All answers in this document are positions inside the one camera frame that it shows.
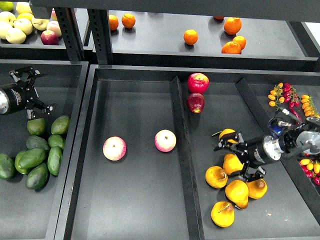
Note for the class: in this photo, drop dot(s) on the orange cherry tomato bunch left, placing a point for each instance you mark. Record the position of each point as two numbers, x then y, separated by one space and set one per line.
276 97

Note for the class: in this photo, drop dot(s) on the pale yellow apple middle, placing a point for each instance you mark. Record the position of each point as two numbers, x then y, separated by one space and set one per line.
24 25

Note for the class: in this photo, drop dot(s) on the red cherry tomato bunch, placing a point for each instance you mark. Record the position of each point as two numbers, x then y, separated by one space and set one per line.
290 95

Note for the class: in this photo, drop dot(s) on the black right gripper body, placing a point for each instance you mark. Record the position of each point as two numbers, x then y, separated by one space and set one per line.
261 151

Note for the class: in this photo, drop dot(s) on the green avocado right column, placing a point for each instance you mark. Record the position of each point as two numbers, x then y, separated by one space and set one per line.
56 140

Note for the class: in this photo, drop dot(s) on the dark green avocado middle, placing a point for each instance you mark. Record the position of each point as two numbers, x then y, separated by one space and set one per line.
34 141

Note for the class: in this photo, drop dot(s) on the mixed cherry tomato pile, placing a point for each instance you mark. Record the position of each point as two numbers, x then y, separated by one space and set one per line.
311 169

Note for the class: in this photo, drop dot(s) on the black right tray divider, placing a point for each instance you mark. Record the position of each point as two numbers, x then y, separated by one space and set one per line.
307 189

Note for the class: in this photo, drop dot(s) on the light green avocado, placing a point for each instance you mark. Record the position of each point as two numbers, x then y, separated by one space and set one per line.
17 161

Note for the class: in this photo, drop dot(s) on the red apple upper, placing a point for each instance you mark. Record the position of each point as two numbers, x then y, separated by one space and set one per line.
198 83

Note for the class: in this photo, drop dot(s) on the black shelf post left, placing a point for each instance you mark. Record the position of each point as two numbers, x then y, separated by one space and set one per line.
70 33

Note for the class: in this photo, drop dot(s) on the pale apple upper left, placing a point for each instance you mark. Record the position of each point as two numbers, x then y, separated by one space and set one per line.
7 17

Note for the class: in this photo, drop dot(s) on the red apple on shelf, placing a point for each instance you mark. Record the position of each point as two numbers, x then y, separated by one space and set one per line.
49 37

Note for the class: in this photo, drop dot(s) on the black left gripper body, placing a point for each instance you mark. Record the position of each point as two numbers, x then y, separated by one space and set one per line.
16 97

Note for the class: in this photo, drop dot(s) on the black tray divider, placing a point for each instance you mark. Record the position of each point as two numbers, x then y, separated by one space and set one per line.
307 189
188 180

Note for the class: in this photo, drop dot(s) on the pale apple left edge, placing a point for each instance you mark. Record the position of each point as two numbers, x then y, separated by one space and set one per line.
4 27

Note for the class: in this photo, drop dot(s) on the dark green avocado far left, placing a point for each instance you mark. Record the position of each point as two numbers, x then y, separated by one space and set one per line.
7 167

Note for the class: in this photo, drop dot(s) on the black centre tray divider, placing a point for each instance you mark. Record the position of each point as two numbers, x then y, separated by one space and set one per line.
188 180

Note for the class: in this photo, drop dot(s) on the dark red apple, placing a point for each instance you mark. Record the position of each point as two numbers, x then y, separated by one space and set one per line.
195 102

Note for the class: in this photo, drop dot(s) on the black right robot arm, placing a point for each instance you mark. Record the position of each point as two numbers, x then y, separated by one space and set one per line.
288 137

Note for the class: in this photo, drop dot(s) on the pink apple centre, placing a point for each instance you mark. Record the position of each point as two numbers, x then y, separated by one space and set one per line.
165 140

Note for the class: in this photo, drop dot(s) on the pale yellow apple front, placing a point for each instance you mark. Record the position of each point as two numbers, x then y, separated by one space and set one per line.
15 36

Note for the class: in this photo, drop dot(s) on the pale yellow apple right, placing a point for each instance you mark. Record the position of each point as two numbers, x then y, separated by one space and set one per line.
39 23

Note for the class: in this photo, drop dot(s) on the yellow round pear with stem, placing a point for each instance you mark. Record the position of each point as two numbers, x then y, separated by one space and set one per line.
226 138

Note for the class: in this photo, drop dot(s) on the pink fruit behind post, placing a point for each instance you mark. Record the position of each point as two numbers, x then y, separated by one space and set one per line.
53 15

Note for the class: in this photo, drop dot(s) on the yellow pear brown stem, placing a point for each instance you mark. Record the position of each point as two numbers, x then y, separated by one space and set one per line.
216 177

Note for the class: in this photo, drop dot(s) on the pale yellow apple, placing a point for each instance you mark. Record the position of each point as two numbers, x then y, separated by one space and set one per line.
39 23
24 25
15 36

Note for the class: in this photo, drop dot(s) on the pink peach on shelf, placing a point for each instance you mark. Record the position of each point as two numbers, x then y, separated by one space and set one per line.
55 27

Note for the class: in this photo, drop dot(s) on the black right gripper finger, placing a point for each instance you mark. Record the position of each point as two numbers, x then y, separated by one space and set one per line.
250 177
239 149

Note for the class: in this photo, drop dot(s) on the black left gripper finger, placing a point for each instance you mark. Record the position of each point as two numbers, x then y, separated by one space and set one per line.
26 74
37 109

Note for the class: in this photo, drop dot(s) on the yellow lemon on shelf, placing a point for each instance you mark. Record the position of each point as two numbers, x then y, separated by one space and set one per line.
25 15

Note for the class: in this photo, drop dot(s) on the red chili pepper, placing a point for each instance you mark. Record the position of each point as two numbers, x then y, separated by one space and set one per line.
293 111

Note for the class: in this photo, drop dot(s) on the pale yellow fruit top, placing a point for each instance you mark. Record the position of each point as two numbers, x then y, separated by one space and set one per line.
23 7

